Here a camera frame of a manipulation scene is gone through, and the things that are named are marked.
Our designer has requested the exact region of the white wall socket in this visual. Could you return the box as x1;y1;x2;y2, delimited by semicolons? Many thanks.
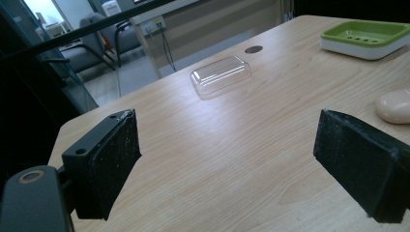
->
140;16;167;36

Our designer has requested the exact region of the clear plastic soap dish lid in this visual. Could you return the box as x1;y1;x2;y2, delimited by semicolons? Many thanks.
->
190;55;252;101

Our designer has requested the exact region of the grey armchair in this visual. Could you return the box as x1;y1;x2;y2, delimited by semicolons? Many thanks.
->
59;13;143;73

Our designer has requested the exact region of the brown round table grommet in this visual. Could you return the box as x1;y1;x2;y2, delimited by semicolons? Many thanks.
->
244;44;264;54

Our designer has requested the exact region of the pale pink soap bar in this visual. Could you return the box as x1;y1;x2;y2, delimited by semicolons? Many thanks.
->
374;89;410;126

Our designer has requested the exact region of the black hanging cable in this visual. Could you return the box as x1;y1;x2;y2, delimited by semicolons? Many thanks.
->
160;22;178;73

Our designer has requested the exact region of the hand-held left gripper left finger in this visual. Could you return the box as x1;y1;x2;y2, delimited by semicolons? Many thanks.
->
61;108;142;221

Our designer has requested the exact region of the black diagonal bar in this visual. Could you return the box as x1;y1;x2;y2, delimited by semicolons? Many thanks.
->
0;0;177;62

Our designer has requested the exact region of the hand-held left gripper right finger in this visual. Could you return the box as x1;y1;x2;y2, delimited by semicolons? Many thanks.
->
312;108;410;224

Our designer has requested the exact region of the green and white soap dish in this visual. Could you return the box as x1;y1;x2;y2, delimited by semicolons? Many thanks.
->
319;19;410;61

